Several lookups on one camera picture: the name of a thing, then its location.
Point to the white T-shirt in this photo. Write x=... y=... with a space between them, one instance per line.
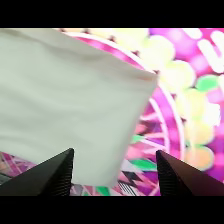
x=66 y=100

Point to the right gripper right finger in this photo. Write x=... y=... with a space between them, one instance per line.
x=181 y=180

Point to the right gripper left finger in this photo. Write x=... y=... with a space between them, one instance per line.
x=50 y=178

